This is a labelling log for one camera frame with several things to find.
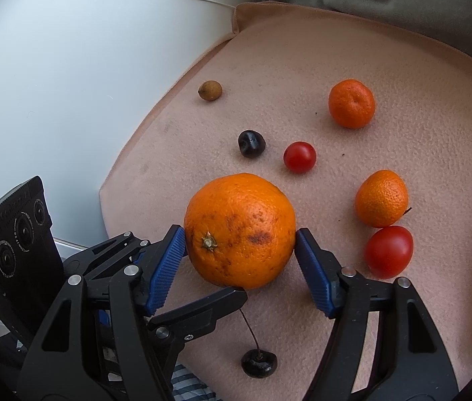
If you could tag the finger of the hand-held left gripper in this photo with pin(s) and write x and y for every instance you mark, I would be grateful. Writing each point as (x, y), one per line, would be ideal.
(202, 307)
(106, 252)

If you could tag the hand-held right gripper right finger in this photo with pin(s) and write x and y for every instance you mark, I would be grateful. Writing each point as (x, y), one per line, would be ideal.
(315, 271)

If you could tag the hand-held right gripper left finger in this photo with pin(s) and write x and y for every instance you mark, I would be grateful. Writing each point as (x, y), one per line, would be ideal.
(164, 267)

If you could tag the oval red tomato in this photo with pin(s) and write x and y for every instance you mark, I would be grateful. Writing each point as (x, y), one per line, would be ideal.
(388, 252)

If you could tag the dark cherry with stem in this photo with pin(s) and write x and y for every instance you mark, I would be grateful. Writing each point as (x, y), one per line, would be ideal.
(259, 365)

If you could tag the large orange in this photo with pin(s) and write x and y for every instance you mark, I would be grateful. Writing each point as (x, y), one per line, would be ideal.
(240, 225)

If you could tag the small brown longan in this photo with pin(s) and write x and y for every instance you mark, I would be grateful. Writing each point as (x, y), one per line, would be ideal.
(210, 91)

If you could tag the striped pants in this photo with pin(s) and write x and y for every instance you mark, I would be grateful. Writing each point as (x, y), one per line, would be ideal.
(190, 384)

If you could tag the mandarin with twig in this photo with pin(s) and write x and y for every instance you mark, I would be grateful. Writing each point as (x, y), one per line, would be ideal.
(380, 198)

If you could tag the small round cherry tomato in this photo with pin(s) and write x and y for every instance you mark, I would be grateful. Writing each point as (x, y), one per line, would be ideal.
(299, 157)

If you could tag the dark cherry without stem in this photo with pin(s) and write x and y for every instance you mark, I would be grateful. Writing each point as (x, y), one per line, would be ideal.
(251, 144)

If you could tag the mandarin without twig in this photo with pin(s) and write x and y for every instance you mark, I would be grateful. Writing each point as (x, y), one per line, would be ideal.
(352, 104)

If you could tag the pink blanket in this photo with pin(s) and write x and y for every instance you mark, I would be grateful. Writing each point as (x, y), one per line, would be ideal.
(282, 71)

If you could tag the grey-green cushion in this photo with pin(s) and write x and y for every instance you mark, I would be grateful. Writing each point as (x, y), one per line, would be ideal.
(386, 4)

